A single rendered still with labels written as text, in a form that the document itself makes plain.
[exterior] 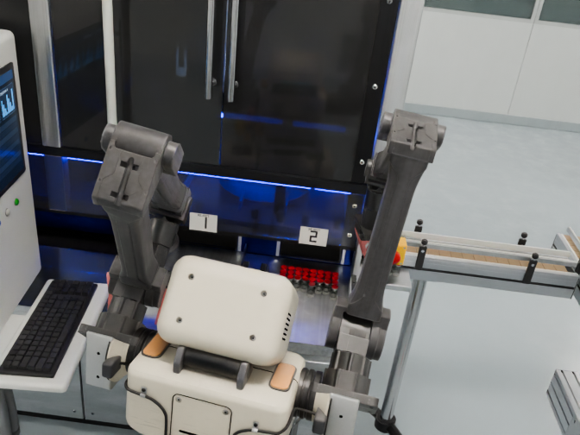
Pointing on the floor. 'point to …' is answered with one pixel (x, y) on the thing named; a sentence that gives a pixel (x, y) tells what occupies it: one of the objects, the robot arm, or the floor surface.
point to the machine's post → (396, 78)
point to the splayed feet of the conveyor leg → (385, 425)
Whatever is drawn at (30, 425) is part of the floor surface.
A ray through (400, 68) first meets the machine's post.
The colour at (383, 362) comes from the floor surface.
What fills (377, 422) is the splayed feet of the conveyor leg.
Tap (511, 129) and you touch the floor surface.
